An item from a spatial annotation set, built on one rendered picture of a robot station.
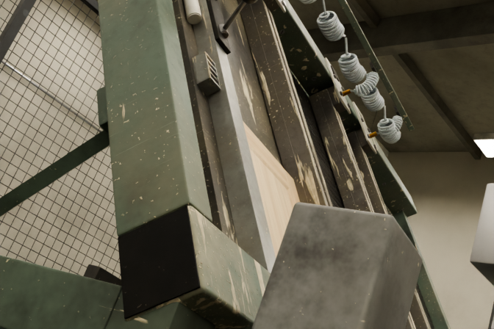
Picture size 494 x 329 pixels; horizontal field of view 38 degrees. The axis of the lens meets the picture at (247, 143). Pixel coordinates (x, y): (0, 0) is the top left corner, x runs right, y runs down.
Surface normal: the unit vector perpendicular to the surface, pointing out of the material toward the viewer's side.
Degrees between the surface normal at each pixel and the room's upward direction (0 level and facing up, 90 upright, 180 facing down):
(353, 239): 90
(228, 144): 90
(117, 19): 90
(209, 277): 57
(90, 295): 90
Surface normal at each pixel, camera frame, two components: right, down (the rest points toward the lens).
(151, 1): -0.45, -0.50
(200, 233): 0.87, -0.41
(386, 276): 0.83, 0.07
